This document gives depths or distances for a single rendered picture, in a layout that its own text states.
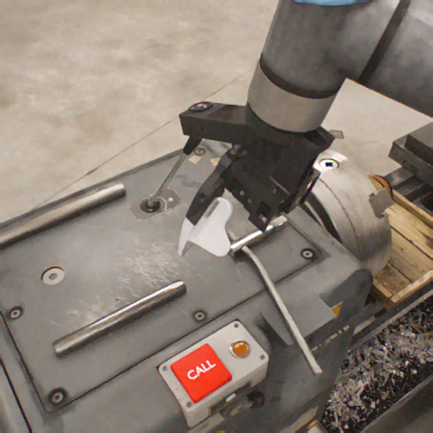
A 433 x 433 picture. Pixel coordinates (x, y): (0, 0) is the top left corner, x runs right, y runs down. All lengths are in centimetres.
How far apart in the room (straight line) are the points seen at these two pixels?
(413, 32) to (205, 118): 23
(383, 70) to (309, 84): 6
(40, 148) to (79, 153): 26
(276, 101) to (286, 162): 7
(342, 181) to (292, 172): 51
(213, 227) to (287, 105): 17
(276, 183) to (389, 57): 17
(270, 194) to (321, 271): 33
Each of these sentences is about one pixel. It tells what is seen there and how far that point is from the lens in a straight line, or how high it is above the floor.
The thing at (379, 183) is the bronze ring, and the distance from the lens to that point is 117.
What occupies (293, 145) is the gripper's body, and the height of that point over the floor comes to 159.
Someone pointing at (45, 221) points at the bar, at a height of 127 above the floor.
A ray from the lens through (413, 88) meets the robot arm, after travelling 40.
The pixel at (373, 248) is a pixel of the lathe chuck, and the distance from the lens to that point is 100.
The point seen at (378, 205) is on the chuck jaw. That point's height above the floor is 119.
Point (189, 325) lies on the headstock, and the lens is 72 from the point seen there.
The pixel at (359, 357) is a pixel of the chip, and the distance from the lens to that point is 154.
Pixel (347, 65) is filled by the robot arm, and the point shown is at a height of 168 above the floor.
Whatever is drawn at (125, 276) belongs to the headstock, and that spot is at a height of 126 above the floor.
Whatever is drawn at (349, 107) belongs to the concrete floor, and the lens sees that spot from 350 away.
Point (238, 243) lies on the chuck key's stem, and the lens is 78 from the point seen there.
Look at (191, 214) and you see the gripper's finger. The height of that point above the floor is 148.
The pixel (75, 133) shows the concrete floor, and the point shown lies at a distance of 327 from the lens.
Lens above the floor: 187
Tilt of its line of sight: 46 degrees down
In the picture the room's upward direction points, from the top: straight up
